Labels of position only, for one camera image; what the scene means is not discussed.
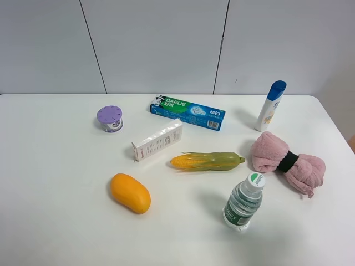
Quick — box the toy corn cob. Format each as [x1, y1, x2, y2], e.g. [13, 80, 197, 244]
[170, 152, 246, 172]

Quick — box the white carton box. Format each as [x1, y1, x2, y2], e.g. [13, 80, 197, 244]
[131, 119, 183, 162]

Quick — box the green Darlie toothpaste box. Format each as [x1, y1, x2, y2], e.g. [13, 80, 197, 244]
[150, 95, 226, 131]

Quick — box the purple air freshener can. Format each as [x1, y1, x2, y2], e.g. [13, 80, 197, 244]
[97, 105, 123, 133]

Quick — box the orange mango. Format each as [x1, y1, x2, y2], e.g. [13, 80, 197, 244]
[109, 173, 151, 214]

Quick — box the clear water bottle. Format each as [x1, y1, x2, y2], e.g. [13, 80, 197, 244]
[222, 172, 266, 232]

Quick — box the pink rolled towel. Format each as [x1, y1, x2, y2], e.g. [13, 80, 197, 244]
[251, 131, 326, 198]

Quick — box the white blue shampoo bottle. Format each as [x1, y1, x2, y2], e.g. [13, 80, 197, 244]
[255, 80, 287, 132]

